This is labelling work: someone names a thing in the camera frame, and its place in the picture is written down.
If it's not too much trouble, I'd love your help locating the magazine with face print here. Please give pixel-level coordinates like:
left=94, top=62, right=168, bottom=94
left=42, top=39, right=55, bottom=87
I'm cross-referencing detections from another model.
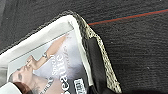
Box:
left=6, top=30, right=90, bottom=94

